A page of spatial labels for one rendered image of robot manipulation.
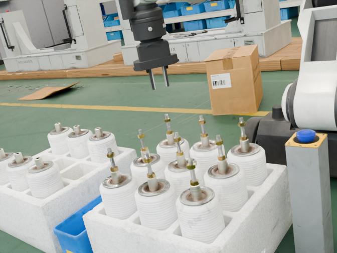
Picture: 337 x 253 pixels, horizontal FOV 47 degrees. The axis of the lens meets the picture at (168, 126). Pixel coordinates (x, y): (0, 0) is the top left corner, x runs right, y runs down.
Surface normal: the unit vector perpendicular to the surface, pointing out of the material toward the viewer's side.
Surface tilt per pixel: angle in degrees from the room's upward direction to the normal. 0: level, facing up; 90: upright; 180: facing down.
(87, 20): 90
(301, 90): 46
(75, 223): 88
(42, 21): 90
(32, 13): 90
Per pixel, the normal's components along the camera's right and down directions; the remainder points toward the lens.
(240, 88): -0.35, 0.37
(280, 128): -0.55, -0.39
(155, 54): 0.14, 0.30
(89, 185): 0.77, 0.07
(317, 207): -0.58, 0.37
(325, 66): -0.60, -0.15
